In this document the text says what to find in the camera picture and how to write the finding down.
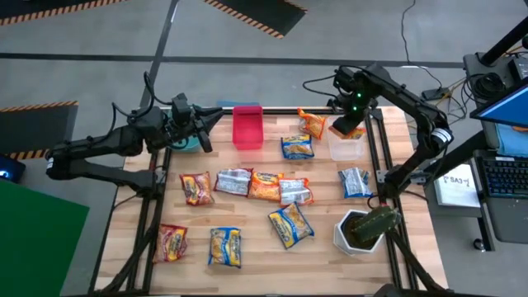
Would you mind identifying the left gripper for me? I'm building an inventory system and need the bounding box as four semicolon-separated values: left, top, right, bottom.
166;104;226;154

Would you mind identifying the blue Maruchan noodle pack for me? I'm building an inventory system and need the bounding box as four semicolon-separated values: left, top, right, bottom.
280;134;315;161
337;167;375;200
207;226;243;269
267;201;315;250

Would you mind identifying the silver snack packet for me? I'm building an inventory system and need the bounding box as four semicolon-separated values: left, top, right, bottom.
278;177;315;207

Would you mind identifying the teal plastic bin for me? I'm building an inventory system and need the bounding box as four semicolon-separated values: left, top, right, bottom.
163;107;204;153

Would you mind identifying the clear plastic bin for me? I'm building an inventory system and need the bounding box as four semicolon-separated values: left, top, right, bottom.
328;123;366;162

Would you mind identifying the blue flat item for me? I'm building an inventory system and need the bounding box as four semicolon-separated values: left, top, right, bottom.
216;100;261;108

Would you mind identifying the red plastic bin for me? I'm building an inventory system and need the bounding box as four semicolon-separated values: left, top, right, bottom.
232;105;265;151

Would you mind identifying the black power adapter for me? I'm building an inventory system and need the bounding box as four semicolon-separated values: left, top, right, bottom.
420;87;451;102

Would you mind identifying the green cactus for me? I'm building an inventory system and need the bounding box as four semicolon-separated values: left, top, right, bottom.
350;205;402;244

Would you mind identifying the white plant pot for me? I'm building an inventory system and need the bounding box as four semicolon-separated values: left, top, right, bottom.
332;209;387;257

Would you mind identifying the white labelled paper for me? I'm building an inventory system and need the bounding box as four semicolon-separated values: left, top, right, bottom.
432;163;482;209

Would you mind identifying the black hazard-striped floor mat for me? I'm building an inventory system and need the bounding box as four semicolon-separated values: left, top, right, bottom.
0;0;129;26
201;0;309;40
0;101;79;161

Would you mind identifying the black keyboard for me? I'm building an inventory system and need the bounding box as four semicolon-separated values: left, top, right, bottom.
480;156;528;199

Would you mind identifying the light blue cloth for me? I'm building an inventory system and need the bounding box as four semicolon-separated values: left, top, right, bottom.
494;123;528;158

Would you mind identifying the black pole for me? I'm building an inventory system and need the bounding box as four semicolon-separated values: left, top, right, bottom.
478;16;528;67

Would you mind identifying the black device blue light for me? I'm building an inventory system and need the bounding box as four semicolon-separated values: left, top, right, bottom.
0;154;26;185

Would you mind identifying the green board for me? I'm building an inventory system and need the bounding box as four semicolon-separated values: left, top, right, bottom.
0;179;91;297

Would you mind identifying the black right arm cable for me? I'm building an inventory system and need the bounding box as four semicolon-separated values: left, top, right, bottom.
302;64;343;100

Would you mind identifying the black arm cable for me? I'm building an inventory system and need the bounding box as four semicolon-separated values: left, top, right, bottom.
109;70;174;125
302;64;343;100

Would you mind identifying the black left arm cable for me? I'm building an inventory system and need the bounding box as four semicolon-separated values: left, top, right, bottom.
109;70;174;125

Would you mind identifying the black metal table frame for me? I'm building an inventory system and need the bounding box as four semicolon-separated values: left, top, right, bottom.
88;106;446;297

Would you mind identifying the thin black floor cable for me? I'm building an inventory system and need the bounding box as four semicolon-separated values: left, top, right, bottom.
400;0;445;90

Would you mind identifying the yellow cable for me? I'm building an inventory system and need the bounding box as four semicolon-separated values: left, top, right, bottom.
424;76;469;120

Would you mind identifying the coiled black cable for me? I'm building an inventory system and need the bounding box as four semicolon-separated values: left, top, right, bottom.
469;72;507;98

